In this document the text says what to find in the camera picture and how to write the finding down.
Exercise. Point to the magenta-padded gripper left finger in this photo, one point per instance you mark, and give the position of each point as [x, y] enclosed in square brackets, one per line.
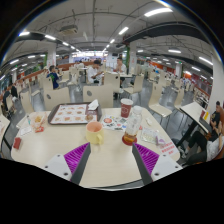
[77, 158]

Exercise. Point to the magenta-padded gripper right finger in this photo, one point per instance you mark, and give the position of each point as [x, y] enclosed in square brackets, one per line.
[146, 159]

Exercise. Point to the clear plastic drink bottle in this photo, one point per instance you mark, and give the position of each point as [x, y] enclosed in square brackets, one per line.
[133, 125]

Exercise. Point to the clear plastic sleeve leaflet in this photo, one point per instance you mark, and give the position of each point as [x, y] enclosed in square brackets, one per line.
[149, 136]

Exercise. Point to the white card with red print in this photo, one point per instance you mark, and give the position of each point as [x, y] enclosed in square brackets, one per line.
[169, 149]

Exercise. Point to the flat round red coaster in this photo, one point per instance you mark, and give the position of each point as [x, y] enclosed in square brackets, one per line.
[126, 142]

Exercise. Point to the pale yellow mug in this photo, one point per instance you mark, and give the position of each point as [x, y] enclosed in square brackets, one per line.
[94, 135]

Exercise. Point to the dark tray with menu liner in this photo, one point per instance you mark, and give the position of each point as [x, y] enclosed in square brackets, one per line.
[66, 115]

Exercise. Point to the red sauce packet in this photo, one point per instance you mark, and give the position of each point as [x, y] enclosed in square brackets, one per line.
[39, 129]

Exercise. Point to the colourful sticker leaflet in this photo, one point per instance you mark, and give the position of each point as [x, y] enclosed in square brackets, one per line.
[111, 123]

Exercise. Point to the red paper cup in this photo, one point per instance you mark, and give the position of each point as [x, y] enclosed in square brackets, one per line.
[126, 108]

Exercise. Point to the crumpled white napkin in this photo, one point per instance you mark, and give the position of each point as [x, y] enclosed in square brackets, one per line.
[93, 105]

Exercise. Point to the white printed card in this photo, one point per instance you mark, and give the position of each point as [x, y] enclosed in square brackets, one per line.
[25, 130]

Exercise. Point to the small red box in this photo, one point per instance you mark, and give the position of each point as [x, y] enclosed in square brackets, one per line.
[17, 142]

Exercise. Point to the beige chair with round hole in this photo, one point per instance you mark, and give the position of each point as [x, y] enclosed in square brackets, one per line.
[98, 96]
[57, 98]

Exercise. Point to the group of beige chairs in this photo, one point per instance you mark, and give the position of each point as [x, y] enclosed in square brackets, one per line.
[156, 96]

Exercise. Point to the person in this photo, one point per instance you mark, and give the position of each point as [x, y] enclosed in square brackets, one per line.
[211, 148]
[14, 91]
[94, 73]
[216, 118]
[5, 100]
[120, 66]
[53, 78]

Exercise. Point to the white dining table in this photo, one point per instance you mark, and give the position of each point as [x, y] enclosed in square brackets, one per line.
[195, 111]
[3, 128]

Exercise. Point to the ceiling air conditioner unit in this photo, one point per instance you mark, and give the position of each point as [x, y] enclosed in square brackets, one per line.
[68, 30]

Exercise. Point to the group of ceiling lights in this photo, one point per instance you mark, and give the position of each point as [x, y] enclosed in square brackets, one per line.
[158, 12]

